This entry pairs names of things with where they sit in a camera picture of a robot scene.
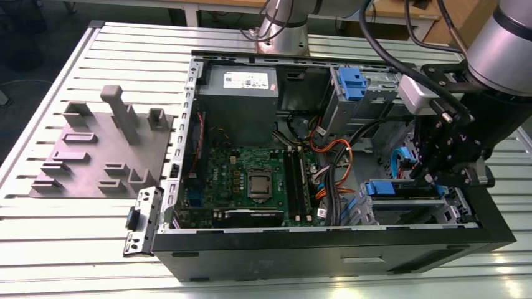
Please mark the hard disk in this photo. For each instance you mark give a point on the hard disk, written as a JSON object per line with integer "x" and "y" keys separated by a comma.
{"x": 380, "y": 188}

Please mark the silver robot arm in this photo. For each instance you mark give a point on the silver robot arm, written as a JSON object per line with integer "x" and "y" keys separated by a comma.
{"x": 498, "y": 46}

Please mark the silver disk bay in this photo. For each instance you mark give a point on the silver disk bay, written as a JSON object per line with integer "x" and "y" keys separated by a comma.
{"x": 406, "y": 204}

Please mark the silver optical drive cage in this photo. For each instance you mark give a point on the silver optical drive cage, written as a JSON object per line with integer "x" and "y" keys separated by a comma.
{"x": 344, "y": 112}

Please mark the blue drive latch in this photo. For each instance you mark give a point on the blue drive latch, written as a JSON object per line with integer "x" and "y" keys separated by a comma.
{"x": 352, "y": 82}

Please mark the wooden cabinet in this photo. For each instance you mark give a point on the wooden cabinet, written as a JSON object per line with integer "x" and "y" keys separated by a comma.
{"x": 477, "y": 12}

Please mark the wooden desk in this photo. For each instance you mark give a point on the wooden desk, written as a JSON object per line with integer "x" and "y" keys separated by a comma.
{"x": 428, "y": 7}

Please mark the black RAM slot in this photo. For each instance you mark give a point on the black RAM slot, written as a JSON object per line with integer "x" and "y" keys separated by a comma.
{"x": 304, "y": 187}
{"x": 292, "y": 187}

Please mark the silver CPU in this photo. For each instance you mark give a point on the silver CPU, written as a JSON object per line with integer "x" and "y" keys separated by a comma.
{"x": 258, "y": 184}

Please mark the CPU socket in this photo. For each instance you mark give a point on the CPU socket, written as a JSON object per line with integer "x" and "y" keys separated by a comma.
{"x": 258, "y": 199}

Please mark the grey power supply unit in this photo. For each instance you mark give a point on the grey power supply unit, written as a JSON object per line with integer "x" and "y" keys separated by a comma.
{"x": 236, "y": 118}

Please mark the black open PC case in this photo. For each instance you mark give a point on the black open PC case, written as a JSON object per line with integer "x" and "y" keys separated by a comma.
{"x": 290, "y": 255}

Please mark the black graphics card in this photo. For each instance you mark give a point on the black graphics card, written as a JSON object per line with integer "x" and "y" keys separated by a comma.
{"x": 249, "y": 218}

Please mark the green motherboard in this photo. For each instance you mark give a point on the green motherboard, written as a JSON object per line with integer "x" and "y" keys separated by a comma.
{"x": 224, "y": 168}

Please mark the grey parts rack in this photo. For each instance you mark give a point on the grey parts rack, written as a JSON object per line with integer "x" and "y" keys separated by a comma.
{"x": 104, "y": 149}

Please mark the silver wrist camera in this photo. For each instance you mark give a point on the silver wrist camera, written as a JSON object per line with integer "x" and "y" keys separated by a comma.
{"x": 414, "y": 93}

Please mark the silver card retention bracket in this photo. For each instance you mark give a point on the silver card retention bracket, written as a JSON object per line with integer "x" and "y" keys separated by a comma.
{"x": 146, "y": 218}

